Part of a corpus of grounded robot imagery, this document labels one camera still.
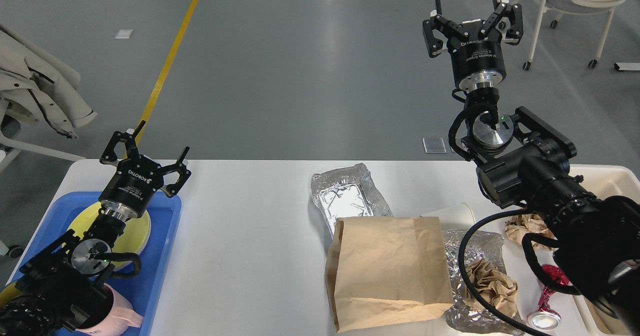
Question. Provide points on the aluminium foil tray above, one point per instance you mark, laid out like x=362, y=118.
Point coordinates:
x=347, y=192
x=467, y=314

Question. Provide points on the pink mug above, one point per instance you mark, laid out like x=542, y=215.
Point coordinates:
x=114, y=316

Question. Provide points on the crumpled brown paper ball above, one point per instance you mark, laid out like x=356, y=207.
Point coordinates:
x=517, y=226

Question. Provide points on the blue plastic tray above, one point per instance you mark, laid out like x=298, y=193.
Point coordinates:
x=143, y=291

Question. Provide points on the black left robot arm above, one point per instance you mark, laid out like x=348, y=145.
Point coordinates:
x=62, y=286

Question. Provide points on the crushed red can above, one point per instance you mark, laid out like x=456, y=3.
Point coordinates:
x=545, y=318

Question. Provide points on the beige jacket on chair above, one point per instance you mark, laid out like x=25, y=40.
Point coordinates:
x=40, y=87

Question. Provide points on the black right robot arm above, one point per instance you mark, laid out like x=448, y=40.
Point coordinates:
x=523, y=167

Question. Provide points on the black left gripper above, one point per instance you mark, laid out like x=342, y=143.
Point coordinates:
x=132, y=186

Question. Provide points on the white paper cup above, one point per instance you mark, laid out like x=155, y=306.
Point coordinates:
x=456, y=217

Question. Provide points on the teal yellow mug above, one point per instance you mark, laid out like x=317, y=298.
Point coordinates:
x=8, y=294

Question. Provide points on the brown paper bag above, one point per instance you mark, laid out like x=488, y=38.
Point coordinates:
x=383, y=270

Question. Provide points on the beige plastic bin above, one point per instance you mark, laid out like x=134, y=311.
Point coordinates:
x=603, y=181

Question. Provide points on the yellow plastic plate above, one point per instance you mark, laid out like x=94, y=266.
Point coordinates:
x=129, y=241

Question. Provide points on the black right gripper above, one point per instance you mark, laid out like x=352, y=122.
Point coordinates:
x=477, y=53

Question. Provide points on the pale green plate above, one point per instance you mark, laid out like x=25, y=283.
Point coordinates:
x=146, y=221

